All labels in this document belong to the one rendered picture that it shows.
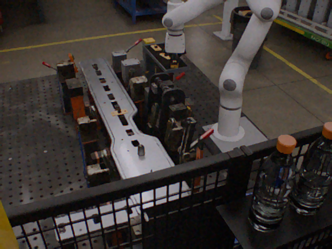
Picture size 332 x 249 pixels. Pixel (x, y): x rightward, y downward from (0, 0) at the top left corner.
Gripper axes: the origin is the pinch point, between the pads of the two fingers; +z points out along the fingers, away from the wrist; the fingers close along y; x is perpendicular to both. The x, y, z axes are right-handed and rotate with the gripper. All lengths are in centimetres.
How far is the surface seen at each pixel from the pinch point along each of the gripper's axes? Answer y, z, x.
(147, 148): 10, 18, 51
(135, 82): 20.4, 10.3, 5.9
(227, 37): -77, 117, -349
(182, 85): -5, 49, -62
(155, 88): 8.3, 3.2, 25.1
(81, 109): 53, 31, 3
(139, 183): 4, -36, 127
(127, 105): 23.8, 18.3, 16.5
